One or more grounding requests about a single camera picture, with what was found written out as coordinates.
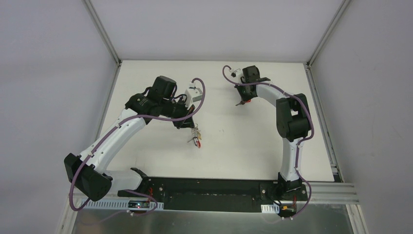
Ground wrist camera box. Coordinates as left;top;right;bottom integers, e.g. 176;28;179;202
230;68;244;78
184;88;203;107

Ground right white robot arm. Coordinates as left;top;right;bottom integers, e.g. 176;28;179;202
230;66;313;200

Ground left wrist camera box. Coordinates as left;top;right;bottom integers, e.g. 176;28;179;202
184;88;203;107

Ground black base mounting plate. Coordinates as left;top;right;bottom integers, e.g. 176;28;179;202
117;177;309;213

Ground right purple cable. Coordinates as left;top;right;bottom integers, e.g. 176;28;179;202
222;65;315;223

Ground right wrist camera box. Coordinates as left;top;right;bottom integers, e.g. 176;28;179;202
230;68;244;78

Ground red handled keyring holder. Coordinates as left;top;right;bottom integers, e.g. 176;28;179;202
187;127;202;149

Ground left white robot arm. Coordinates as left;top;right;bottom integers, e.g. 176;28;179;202
64;76;206;201

